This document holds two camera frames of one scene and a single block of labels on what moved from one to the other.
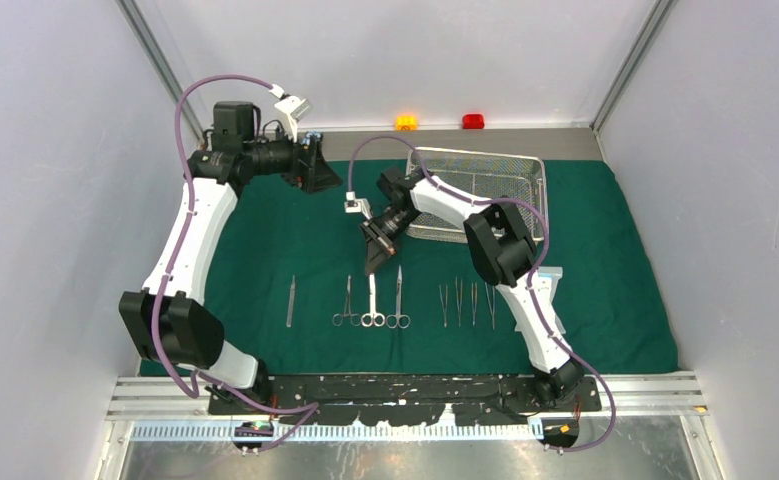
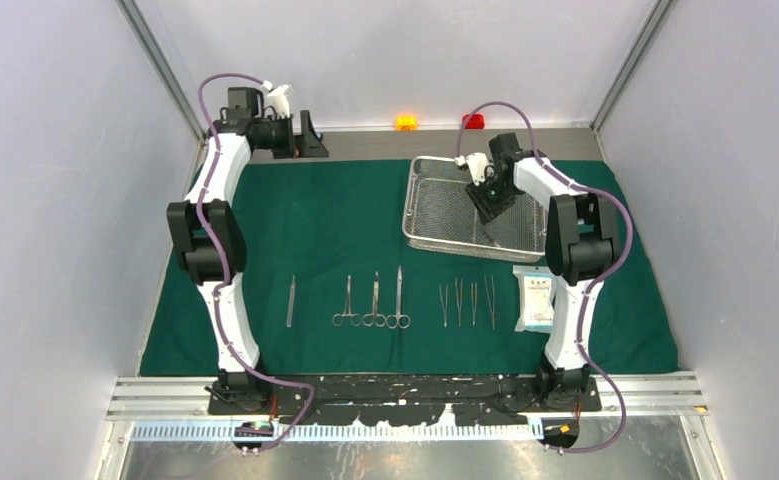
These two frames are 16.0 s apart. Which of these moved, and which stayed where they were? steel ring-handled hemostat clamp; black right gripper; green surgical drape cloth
Moved: black right gripper
Stayed: steel ring-handled hemostat clamp; green surgical drape cloth
